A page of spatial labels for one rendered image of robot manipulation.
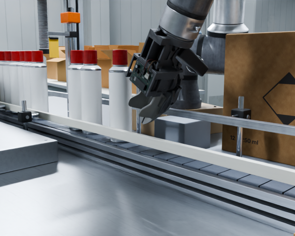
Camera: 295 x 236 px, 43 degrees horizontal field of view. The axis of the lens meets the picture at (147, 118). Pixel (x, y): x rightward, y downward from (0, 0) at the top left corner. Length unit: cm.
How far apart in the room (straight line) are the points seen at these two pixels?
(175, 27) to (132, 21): 576
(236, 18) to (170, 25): 44
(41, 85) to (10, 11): 456
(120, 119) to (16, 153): 23
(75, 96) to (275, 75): 48
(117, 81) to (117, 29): 546
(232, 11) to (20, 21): 481
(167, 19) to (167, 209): 32
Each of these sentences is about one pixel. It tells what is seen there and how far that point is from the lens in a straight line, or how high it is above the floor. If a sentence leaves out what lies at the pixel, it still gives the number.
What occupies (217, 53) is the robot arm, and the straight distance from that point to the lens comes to 108.
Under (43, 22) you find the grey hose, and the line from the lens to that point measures 133.
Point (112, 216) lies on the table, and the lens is 59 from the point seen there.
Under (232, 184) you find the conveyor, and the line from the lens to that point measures 60.
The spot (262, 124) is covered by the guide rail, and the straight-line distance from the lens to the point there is 66.
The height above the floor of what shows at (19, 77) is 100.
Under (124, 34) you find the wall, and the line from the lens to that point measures 632.
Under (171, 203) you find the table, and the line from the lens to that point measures 64.
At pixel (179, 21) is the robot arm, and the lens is 65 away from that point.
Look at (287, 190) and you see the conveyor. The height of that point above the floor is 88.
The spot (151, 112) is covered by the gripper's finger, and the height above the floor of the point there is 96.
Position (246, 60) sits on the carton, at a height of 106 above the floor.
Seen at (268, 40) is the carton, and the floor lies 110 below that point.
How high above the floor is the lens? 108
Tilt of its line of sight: 10 degrees down
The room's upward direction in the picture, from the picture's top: straight up
